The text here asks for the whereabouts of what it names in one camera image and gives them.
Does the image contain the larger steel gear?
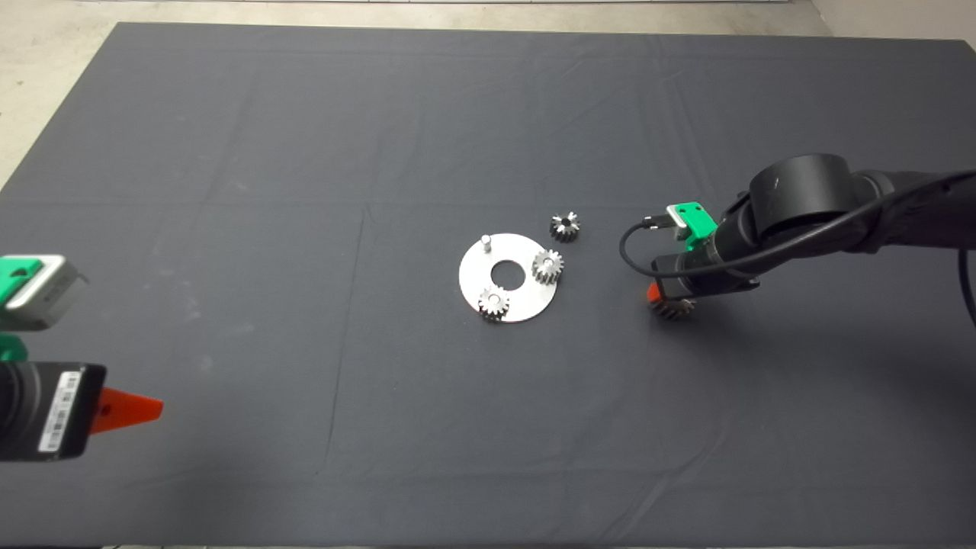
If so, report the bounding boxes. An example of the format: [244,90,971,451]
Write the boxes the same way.
[650,296,696,321]

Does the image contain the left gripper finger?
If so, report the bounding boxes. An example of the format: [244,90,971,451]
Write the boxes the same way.
[90,387,164,435]

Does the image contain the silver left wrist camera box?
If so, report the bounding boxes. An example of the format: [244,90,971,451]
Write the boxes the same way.
[0,255,88,331]

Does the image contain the round metal plate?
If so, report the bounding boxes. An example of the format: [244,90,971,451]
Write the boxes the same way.
[459,233,560,323]

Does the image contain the dark grey table cloth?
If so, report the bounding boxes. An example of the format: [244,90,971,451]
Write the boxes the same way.
[0,21,976,548]

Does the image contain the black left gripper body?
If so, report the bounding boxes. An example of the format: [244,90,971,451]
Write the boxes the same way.
[0,362,108,462]

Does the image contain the black right camera cable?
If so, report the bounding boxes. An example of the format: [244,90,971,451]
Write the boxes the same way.
[619,169,976,329]

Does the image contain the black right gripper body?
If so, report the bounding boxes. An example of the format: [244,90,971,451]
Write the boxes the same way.
[652,236,761,300]

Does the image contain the green left camera mount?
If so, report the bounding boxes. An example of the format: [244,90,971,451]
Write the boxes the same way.
[0,257,43,363]

